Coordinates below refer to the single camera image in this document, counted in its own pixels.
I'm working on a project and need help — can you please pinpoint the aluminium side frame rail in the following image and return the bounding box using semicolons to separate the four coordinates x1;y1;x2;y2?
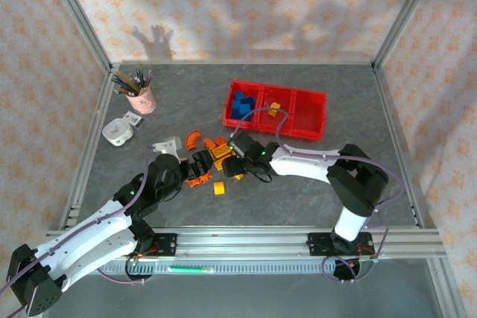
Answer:
372;66;437;230
57;66;116;232

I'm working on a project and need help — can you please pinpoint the pink cup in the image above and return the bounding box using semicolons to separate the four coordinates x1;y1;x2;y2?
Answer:
124;85;158;115

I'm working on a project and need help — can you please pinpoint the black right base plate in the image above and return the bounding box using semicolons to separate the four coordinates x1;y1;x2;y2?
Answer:
306;232;374;258

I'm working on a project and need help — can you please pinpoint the small printed card packet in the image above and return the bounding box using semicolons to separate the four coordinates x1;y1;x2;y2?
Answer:
122;110;145;128

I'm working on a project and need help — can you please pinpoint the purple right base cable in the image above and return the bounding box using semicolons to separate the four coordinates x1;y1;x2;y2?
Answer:
321;225;391;284

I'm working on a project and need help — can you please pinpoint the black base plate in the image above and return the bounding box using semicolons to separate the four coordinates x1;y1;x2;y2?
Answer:
306;232;374;258
126;233;178;258

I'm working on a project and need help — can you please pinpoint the orange arch lego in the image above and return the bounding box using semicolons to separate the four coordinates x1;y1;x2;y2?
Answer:
184;130;202;150
186;171;214;188

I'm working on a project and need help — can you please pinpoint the aluminium frame post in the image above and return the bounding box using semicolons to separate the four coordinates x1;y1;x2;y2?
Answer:
372;0;446;69
39;0;113;71

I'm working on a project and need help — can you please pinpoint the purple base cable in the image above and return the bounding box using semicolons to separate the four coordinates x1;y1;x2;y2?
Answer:
95;256;147;286
321;225;391;284

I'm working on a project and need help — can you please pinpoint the grey slotted cable duct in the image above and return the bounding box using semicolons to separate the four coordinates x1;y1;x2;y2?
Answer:
96;260;376;275

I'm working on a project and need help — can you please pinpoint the aluminium frame leg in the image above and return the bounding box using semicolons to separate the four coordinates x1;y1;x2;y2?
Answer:
427;258;464;318

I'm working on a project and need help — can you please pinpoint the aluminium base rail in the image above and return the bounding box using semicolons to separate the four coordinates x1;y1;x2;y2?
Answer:
46;225;447;260

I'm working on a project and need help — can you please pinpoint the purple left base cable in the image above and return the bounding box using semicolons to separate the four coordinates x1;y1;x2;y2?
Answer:
95;256;147;286

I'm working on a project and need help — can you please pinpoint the red three-compartment bin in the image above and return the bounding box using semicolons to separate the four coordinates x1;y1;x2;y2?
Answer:
222;79;328;141

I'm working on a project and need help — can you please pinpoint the green light tube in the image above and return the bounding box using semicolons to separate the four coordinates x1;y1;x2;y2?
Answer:
169;266;214;273

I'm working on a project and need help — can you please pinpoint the aluminium back frame bar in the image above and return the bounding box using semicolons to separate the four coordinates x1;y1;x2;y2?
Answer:
110;59;377;67

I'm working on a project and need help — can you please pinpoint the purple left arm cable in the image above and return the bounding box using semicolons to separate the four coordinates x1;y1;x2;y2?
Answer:
0;141;154;318

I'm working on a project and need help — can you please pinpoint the bundle of coloured pencils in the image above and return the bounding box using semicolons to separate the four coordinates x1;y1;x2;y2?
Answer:
111;63;153;96

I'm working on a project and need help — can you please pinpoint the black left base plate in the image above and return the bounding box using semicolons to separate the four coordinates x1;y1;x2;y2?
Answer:
126;233;178;258

